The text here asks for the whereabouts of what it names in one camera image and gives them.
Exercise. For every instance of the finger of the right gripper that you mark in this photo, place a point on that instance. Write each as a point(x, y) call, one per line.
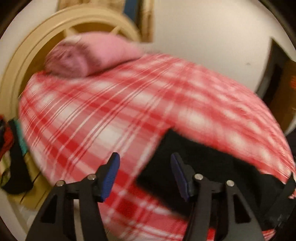
point(276, 202)

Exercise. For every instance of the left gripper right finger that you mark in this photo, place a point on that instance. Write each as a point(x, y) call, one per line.
point(235, 219)

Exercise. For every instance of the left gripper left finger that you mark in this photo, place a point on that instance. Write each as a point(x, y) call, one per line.
point(55, 219)

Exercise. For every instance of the black pants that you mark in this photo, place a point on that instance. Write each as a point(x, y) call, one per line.
point(158, 179)

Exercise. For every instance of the clothes heap beside bed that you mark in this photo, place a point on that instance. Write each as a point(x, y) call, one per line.
point(15, 178)

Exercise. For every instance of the red plaid bed sheet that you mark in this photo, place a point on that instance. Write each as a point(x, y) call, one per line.
point(72, 126)

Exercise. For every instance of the brown wooden door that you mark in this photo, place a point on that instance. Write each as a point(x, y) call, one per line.
point(277, 86)

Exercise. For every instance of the cream round headboard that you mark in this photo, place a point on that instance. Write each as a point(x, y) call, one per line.
point(29, 56)

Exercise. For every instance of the pink rolled blanket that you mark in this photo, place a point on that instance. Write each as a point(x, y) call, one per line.
point(84, 54)

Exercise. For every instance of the window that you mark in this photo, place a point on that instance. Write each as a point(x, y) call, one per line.
point(131, 9)

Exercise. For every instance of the beige curtain right panel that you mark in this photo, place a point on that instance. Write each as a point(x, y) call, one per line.
point(146, 20)

